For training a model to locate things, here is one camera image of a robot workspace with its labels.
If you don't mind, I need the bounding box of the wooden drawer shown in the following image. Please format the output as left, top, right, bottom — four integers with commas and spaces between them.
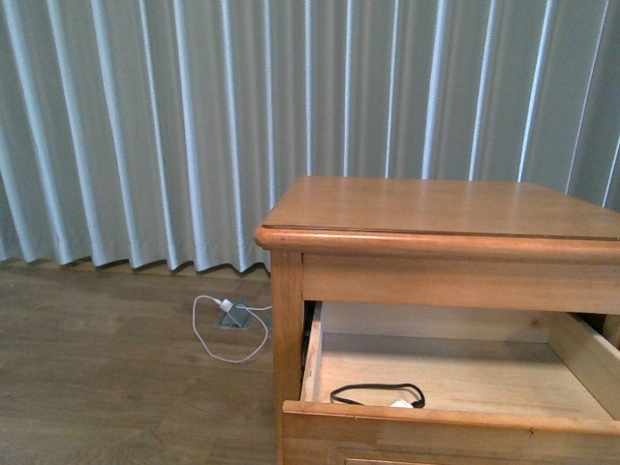
282, 302, 619, 464

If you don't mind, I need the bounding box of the white charger plug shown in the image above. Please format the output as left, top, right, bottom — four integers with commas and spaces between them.
390, 398, 414, 409

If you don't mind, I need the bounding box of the black charger cable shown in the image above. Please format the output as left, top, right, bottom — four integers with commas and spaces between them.
329, 382, 427, 410

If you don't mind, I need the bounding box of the grey floor outlet box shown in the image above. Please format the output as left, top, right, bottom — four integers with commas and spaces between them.
213, 303, 252, 330

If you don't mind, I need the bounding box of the light wooden nightstand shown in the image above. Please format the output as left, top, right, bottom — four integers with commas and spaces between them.
255, 176, 619, 464

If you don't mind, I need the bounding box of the pale green pleated curtain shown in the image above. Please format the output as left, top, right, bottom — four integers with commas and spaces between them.
1, 1, 619, 270

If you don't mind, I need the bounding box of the white floor charger with cable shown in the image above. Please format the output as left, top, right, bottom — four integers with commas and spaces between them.
191, 294, 272, 364

